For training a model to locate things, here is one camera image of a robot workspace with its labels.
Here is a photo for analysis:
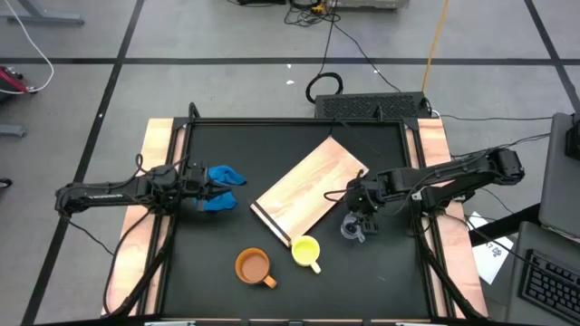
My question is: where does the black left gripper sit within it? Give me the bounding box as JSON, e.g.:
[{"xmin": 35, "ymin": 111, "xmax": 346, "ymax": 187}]
[{"xmin": 180, "ymin": 160, "xmax": 232, "ymax": 212}]

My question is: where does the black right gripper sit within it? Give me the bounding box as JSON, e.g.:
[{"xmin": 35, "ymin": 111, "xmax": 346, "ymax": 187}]
[{"xmin": 346, "ymin": 183, "xmax": 382, "ymax": 244}]

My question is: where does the clear glass mug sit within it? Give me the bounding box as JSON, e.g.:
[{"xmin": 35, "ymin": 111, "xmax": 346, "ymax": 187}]
[{"xmin": 340, "ymin": 212, "xmax": 366, "ymax": 245}]

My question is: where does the pale yellow mug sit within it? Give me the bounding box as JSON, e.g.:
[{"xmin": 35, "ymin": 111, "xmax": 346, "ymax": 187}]
[{"xmin": 290, "ymin": 235, "xmax": 323, "ymax": 275}]

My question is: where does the orange speckled mug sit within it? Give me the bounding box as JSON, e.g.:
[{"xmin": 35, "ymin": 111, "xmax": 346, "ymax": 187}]
[{"xmin": 234, "ymin": 246, "xmax": 278, "ymax": 290}]

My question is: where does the blue cloth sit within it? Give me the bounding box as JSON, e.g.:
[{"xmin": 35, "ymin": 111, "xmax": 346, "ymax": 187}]
[{"xmin": 194, "ymin": 165, "xmax": 248, "ymax": 214}]

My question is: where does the black perforated computer case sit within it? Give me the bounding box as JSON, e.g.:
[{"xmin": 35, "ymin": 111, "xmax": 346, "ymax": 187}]
[{"xmin": 314, "ymin": 91, "xmax": 431, "ymax": 120}]

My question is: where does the white paper sheet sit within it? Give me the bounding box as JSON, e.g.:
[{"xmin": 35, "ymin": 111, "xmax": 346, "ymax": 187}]
[{"xmin": 466, "ymin": 211, "xmax": 516, "ymax": 285}]

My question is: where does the black keyboard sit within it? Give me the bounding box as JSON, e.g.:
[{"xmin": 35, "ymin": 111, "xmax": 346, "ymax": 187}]
[{"xmin": 517, "ymin": 248, "xmax": 580, "ymax": 325}]

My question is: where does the red device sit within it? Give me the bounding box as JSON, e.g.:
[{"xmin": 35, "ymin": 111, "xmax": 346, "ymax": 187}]
[{"xmin": 0, "ymin": 65, "xmax": 37, "ymax": 96}]

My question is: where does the grey table leg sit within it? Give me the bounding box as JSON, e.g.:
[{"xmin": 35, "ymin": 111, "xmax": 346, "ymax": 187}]
[{"xmin": 0, "ymin": 0, "xmax": 86, "ymax": 26}]

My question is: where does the wooden shelf with black frame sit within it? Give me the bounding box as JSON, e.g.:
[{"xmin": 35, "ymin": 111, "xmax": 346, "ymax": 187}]
[{"xmin": 247, "ymin": 135, "xmax": 371, "ymax": 248}]

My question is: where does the black table frame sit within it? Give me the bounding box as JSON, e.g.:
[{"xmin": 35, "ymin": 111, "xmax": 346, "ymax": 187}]
[{"xmin": 101, "ymin": 101, "xmax": 488, "ymax": 326}]

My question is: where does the coiled black cable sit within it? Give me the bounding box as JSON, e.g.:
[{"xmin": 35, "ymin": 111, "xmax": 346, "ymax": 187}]
[{"xmin": 304, "ymin": 71, "xmax": 344, "ymax": 104}]

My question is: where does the yellow cable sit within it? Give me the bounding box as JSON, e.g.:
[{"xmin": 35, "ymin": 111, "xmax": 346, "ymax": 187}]
[{"xmin": 420, "ymin": 0, "xmax": 451, "ymax": 93}]

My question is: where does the tangled black cable bundle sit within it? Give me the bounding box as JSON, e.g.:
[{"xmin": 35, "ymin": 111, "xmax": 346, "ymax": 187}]
[{"xmin": 283, "ymin": 0, "xmax": 341, "ymax": 26}]

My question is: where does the white cable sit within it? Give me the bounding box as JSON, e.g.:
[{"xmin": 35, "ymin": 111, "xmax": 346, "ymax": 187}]
[{"xmin": 0, "ymin": 0, "xmax": 55, "ymax": 96}]

